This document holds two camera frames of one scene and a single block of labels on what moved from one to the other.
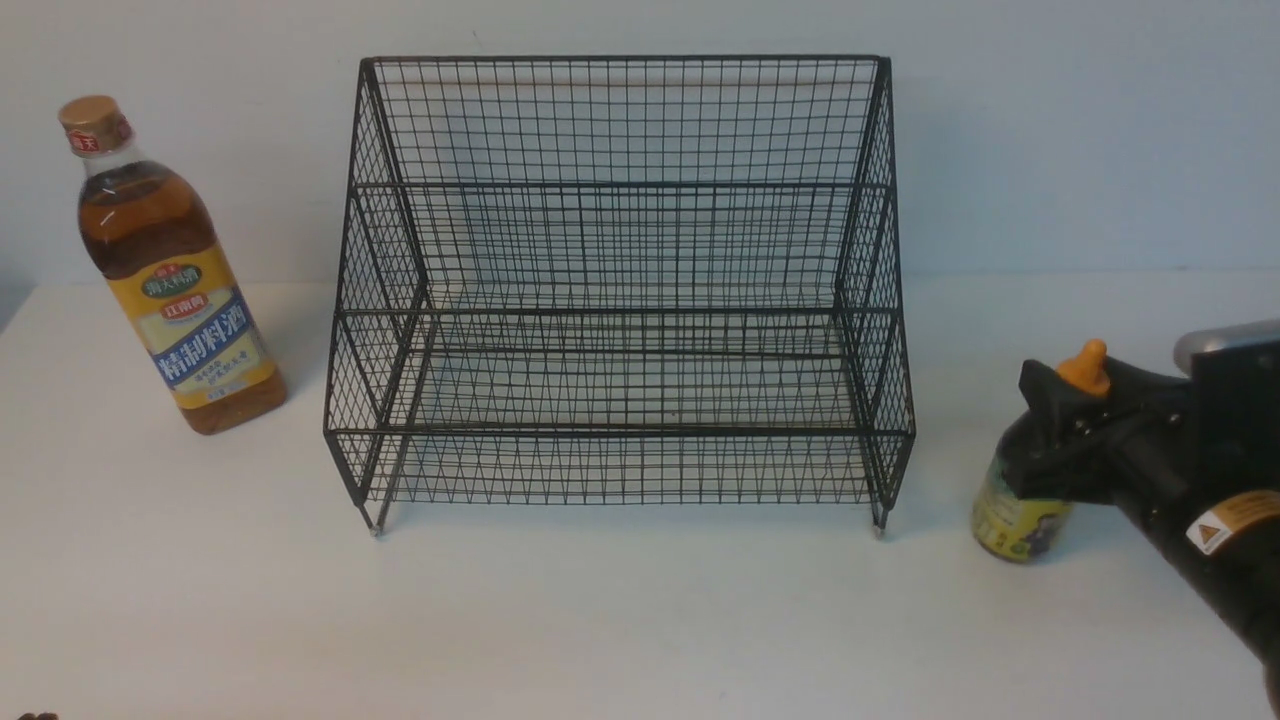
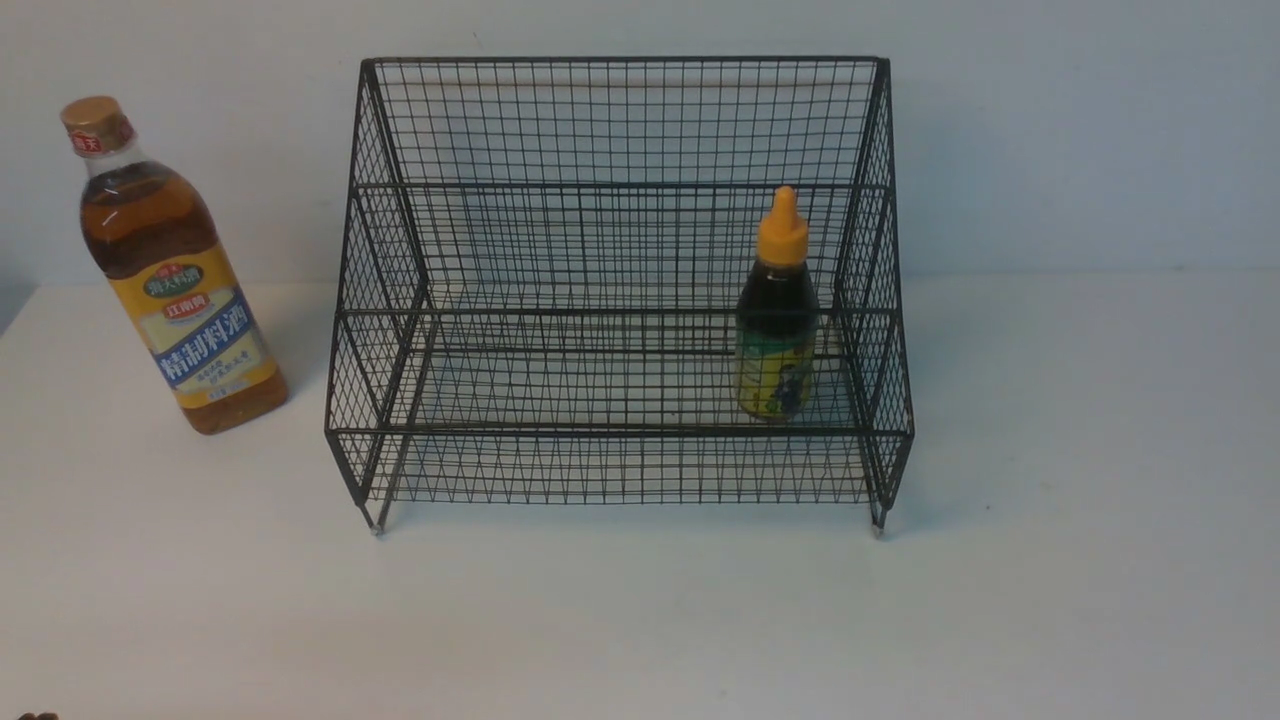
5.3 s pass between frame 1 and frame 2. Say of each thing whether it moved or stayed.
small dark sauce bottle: moved
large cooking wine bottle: stayed
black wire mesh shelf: stayed
